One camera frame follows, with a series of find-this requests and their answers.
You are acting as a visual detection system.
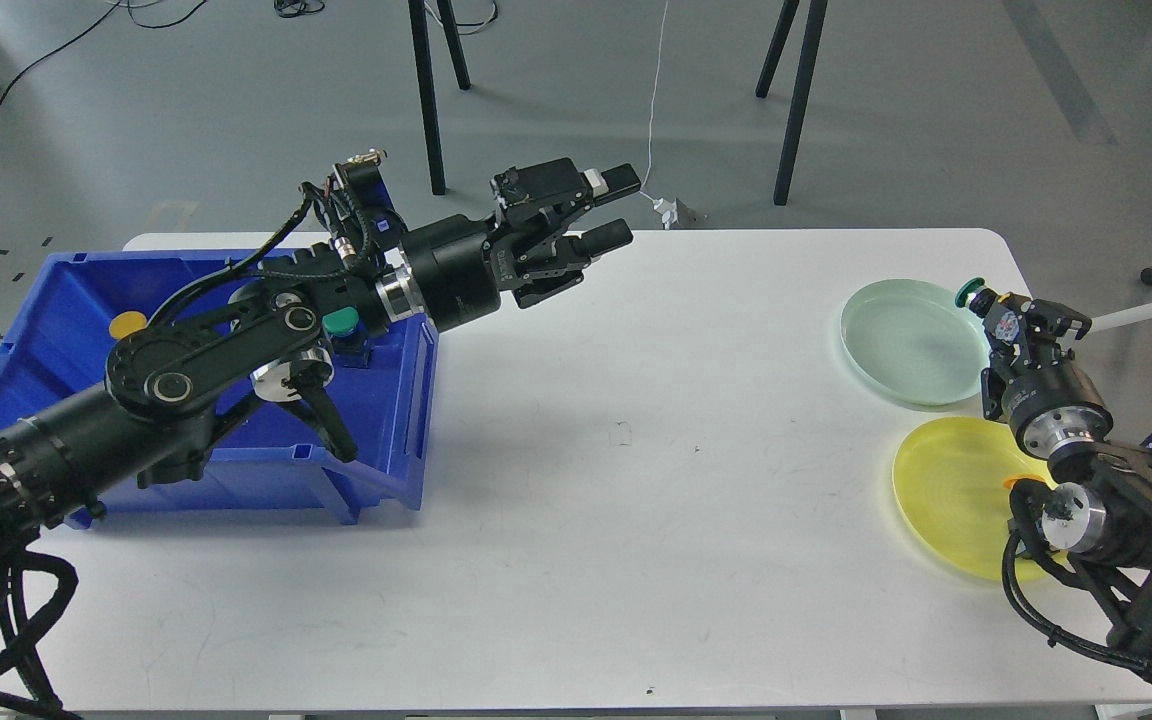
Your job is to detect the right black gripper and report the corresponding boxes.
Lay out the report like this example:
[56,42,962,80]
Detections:
[980,291,1114,450]

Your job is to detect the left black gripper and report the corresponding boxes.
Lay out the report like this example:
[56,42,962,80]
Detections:
[399,158,643,332]

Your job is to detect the green push button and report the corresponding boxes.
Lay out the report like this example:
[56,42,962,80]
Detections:
[954,276,1024,347]
[323,306,372,370]

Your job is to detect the yellow push button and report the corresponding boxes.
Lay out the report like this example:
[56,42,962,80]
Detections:
[108,310,147,341]
[1002,475,1043,491]

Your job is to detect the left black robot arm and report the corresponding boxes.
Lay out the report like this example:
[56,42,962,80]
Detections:
[0,150,643,719]

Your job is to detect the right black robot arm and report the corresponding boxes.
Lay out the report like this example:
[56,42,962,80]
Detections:
[955,278,1152,685]

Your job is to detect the pale green plate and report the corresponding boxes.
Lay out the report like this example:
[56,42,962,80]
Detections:
[838,279,987,407]

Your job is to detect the yellow plate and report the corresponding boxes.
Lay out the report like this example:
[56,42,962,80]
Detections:
[890,416,1056,584]

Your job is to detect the black stand legs left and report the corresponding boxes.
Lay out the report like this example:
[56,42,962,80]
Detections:
[406,0,472,196]

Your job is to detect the black stand legs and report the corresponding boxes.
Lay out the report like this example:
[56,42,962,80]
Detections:
[755,0,829,206]
[406,0,472,196]

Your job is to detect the black stand legs right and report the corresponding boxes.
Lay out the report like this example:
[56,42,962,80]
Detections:
[755,0,829,206]

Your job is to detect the white cable with plug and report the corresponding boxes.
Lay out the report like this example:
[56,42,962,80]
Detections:
[637,0,708,232]

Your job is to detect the black floor cable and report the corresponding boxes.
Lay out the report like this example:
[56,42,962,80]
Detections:
[0,0,207,162]

